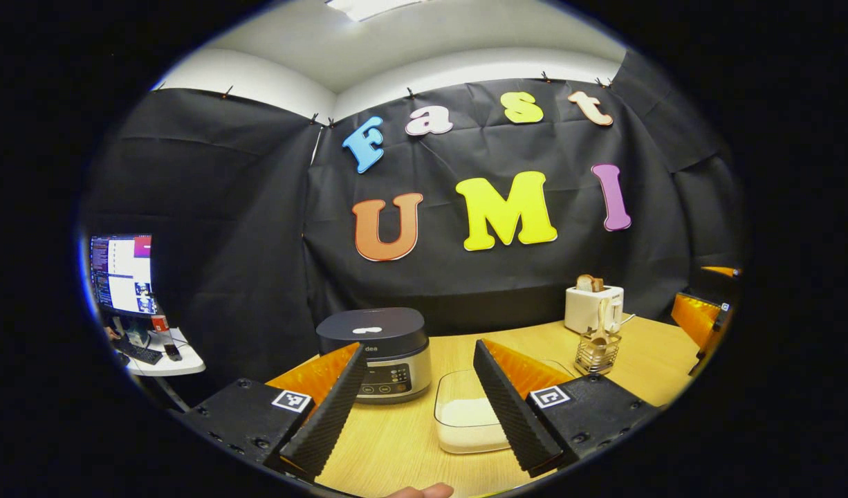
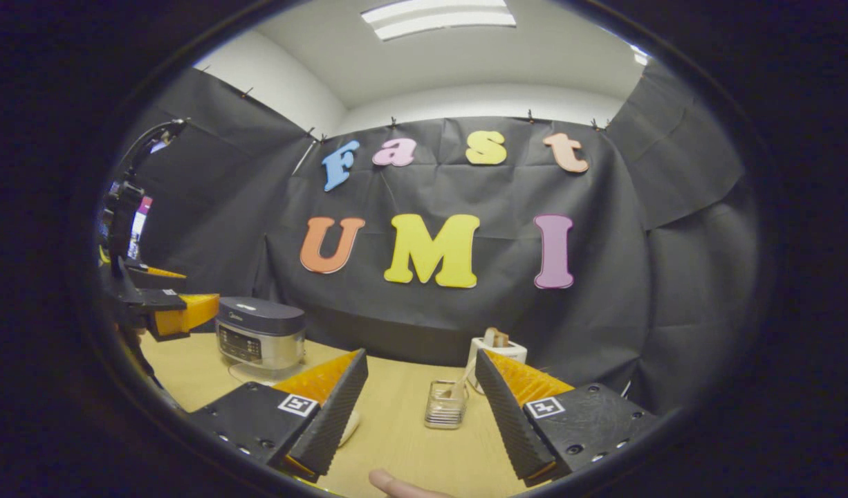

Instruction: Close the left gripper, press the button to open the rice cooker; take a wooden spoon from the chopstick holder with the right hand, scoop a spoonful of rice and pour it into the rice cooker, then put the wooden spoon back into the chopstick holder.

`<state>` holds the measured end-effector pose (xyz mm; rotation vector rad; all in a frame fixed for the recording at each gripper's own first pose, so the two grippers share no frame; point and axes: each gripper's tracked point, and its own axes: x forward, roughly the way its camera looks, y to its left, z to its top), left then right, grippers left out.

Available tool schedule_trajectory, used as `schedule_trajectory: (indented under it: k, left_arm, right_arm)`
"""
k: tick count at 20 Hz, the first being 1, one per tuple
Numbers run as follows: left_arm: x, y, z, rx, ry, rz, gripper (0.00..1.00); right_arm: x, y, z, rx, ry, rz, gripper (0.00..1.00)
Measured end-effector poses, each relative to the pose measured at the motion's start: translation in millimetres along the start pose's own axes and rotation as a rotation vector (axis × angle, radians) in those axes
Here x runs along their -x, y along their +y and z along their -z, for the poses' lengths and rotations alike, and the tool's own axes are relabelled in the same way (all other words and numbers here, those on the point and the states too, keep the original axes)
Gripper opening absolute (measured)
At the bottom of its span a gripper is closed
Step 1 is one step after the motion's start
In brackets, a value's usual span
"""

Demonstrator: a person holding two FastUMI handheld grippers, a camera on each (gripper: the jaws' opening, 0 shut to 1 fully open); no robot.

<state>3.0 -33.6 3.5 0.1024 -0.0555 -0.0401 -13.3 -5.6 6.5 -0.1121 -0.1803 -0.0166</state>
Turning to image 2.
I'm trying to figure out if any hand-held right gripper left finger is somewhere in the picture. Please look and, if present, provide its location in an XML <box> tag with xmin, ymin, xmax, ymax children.
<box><xmin>187</xmin><ymin>348</ymin><xmax>369</xmax><ymax>483</ymax></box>

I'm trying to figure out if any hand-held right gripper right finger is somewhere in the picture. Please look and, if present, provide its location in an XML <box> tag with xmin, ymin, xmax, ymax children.
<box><xmin>474</xmin><ymin>348</ymin><xmax>658</xmax><ymax>487</ymax></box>

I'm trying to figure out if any metal wire chopstick holder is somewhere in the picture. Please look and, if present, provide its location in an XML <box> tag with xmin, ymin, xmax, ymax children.
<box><xmin>425</xmin><ymin>379</ymin><xmax>470</xmax><ymax>430</ymax></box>

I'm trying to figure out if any black silver rice cooker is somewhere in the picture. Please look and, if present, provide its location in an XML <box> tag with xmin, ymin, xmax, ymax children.
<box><xmin>215</xmin><ymin>297</ymin><xmax>307</xmax><ymax>371</ymax></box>

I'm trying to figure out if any computer monitor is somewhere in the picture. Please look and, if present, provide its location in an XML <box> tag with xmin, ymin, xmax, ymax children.
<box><xmin>130</xmin><ymin>196</ymin><xmax>154</xmax><ymax>262</ymax></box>

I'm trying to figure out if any white toaster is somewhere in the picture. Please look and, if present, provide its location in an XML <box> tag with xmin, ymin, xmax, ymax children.
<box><xmin>466</xmin><ymin>337</ymin><xmax>528</xmax><ymax>395</ymax></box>

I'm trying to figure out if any ceiling light panel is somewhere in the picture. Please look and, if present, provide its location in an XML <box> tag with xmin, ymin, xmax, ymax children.
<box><xmin>360</xmin><ymin>0</ymin><xmax>517</xmax><ymax>41</ymax></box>

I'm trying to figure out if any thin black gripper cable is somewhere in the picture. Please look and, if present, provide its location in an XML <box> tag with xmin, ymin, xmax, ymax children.
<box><xmin>123</xmin><ymin>119</ymin><xmax>190</xmax><ymax>182</ymax></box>

